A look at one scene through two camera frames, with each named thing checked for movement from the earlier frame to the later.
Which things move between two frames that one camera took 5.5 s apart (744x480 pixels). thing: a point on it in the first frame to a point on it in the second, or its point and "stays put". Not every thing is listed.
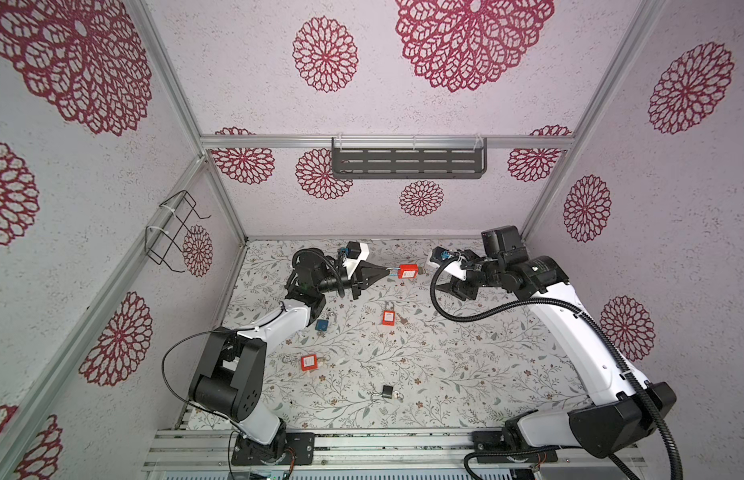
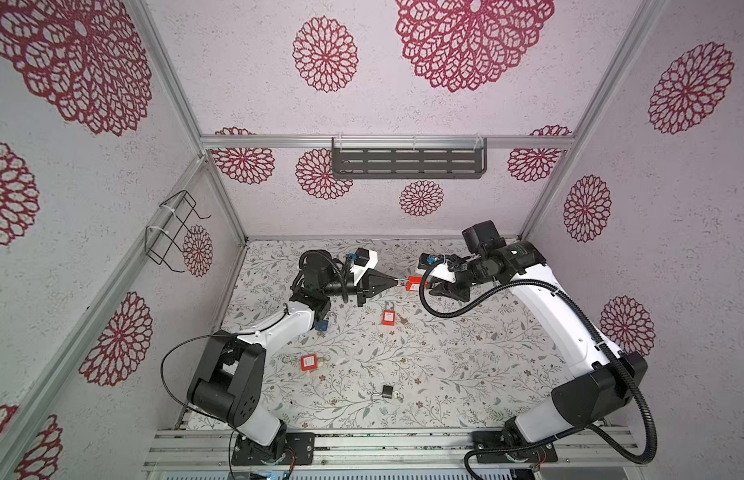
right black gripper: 457,288 stays put
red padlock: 408,271 to 413,283
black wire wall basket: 164,238 stays put
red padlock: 389,318 stays put
